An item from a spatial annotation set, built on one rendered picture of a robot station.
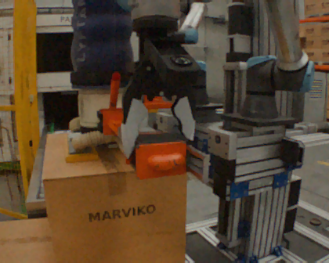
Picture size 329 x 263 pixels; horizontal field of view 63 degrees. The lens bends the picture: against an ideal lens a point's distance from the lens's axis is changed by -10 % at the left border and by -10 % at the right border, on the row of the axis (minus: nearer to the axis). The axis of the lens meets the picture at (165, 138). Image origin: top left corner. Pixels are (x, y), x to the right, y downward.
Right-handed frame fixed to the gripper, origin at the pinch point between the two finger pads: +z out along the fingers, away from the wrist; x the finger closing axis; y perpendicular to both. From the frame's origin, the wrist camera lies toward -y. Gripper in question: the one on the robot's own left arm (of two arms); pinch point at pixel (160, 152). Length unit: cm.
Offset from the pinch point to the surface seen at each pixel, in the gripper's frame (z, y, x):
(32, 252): 53, 60, 32
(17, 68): -19, 171, 46
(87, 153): 11.2, 44.9, 8.0
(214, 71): -24, 1036, -578
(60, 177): 13.1, 31.0, 16.3
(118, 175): 14.2, 31.0, 1.2
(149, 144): -2.2, -3.5, 2.7
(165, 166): 0.5, -5.7, 1.1
